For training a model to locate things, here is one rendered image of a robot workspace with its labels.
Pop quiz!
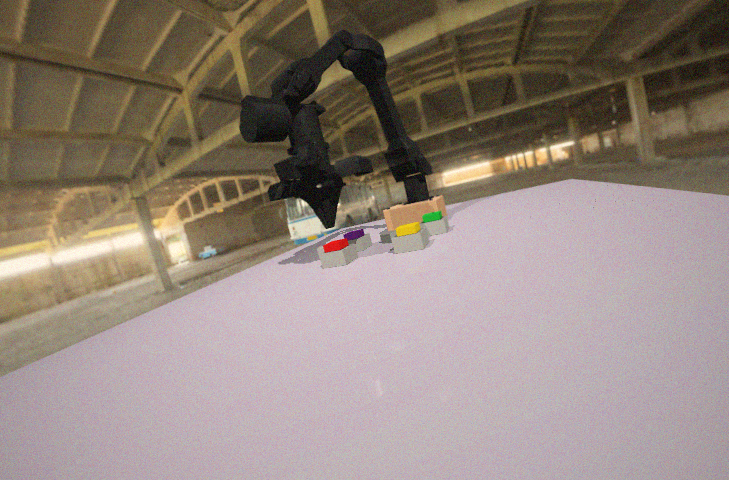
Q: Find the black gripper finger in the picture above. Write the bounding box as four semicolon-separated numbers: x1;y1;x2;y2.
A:
294;191;330;229
315;182;346;228

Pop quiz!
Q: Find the red button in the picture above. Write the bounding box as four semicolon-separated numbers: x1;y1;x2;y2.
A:
319;238;358;269

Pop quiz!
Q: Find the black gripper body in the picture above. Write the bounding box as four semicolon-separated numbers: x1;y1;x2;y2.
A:
268;134;373;201

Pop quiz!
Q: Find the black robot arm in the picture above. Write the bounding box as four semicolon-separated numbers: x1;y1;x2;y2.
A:
239;30;434;205

